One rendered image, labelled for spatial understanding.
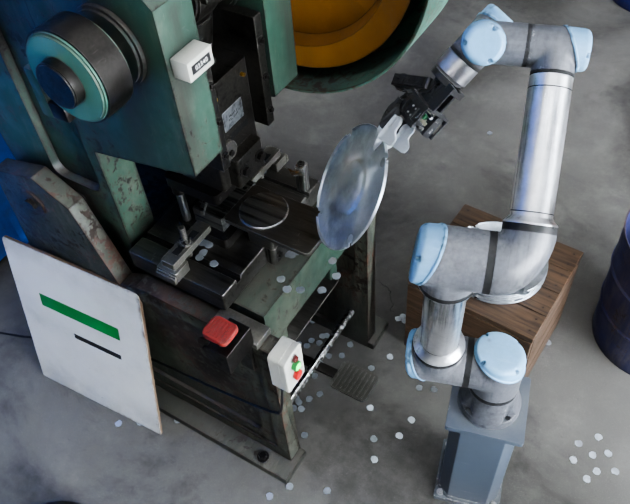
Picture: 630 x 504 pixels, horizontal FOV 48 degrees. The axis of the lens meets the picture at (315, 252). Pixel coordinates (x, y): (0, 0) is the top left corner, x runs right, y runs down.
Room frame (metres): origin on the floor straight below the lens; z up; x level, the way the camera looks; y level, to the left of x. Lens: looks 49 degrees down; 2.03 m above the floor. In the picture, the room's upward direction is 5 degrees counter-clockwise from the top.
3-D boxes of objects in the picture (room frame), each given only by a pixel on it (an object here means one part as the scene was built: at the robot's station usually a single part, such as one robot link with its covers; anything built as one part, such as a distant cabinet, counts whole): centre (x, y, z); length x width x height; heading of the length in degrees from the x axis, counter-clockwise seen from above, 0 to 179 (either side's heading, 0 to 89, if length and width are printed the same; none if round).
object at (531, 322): (1.32, -0.54, 0.18); 0.40 x 0.38 x 0.35; 51
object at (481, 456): (0.82, -0.39, 0.23); 0.19 x 0.19 x 0.45; 70
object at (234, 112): (1.28, 0.19, 1.04); 0.17 x 0.15 x 0.30; 55
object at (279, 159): (1.44, 0.12, 0.76); 0.17 x 0.06 x 0.10; 145
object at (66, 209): (1.16, 0.49, 0.45); 0.92 x 0.12 x 0.90; 55
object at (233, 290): (1.30, 0.22, 0.68); 0.45 x 0.30 x 0.06; 145
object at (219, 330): (0.90, 0.22, 0.72); 0.07 x 0.06 x 0.08; 55
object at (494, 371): (0.83, -0.39, 0.62); 0.13 x 0.12 x 0.14; 72
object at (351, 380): (1.22, 0.11, 0.14); 0.59 x 0.10 x 0.05; 55
